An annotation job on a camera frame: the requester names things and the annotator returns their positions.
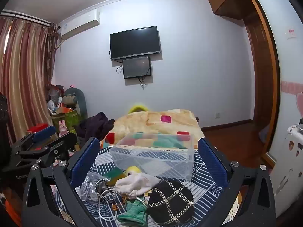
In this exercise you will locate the green yellow sponge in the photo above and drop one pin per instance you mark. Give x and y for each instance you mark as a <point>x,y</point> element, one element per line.
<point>113,173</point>

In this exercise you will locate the brown wooden door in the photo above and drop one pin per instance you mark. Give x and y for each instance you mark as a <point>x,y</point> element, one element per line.
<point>258,75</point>

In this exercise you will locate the red white label sticker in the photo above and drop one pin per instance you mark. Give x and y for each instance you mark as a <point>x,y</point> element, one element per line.
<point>291,33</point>

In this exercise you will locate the yellow soft ball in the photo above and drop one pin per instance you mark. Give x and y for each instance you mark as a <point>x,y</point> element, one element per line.
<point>132,169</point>

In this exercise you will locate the pink rabbit toy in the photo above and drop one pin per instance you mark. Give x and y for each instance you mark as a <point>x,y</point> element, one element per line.
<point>63,128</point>

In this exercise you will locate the dark purple clothes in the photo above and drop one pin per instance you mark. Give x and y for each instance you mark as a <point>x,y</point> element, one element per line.
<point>94,125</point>

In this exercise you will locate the red box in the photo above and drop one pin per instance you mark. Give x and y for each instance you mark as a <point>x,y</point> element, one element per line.
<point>35,128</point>

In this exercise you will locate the white curtain rail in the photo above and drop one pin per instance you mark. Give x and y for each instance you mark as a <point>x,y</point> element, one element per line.
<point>26,17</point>

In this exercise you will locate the clear plastic bag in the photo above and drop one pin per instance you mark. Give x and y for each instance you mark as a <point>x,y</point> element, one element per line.
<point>88,189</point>

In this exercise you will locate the striped pink curtain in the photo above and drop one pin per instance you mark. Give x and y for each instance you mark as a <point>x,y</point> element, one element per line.
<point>26,75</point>

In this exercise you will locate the clear plastic box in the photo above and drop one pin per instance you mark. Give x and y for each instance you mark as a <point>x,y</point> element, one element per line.
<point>151,158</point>

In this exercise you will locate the beige plush blanket coloured squares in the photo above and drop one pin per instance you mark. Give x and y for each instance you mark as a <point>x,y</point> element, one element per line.
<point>146,120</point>

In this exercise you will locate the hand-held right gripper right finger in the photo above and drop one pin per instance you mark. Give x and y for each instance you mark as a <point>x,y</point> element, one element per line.
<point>213,163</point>

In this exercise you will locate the black wall television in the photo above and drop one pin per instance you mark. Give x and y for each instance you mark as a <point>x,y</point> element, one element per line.
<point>135,42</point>

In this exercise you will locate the wooden wardrobe with white doors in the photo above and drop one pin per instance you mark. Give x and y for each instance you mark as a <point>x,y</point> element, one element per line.
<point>279,52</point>

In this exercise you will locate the white wall socket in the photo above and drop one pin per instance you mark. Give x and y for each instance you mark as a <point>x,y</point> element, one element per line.
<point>217,115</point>

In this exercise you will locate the yellow curved hoop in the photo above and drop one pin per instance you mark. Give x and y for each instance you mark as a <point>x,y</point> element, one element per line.
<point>137,107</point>

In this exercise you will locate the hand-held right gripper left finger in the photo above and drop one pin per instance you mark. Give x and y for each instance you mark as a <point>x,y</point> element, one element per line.
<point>84,163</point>

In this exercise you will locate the pile of household clutter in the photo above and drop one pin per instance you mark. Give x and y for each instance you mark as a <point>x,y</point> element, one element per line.
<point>55,97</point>

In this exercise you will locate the grey plush toy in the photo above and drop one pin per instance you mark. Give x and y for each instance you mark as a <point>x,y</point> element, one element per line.
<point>80,101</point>

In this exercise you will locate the green knitted sock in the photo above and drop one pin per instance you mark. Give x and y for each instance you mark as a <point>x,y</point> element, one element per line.
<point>132,212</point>

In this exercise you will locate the white cloth pouch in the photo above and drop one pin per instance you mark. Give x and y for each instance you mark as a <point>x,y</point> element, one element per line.
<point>135,184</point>

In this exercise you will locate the green paper bag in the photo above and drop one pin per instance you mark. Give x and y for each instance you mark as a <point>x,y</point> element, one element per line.
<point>71,120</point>

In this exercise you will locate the white air conditioner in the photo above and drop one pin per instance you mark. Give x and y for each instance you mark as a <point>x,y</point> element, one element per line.
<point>78,26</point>

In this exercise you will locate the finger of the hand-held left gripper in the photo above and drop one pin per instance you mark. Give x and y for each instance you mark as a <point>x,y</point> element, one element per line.
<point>43,133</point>
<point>59,146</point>

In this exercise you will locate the navy white patterned bedsheet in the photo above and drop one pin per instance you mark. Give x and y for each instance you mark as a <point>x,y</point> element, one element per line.
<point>206,195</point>

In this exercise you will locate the orange knotted tassel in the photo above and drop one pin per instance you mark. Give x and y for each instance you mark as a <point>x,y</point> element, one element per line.
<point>117,205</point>

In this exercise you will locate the small black wall monitor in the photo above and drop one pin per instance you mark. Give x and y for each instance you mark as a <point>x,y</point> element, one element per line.
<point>136,67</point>

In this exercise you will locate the white plastic fixture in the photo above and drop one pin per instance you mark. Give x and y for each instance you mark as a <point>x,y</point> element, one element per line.
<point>294,128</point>

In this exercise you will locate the black studded cap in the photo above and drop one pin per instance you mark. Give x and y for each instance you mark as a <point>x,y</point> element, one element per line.
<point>170,201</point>

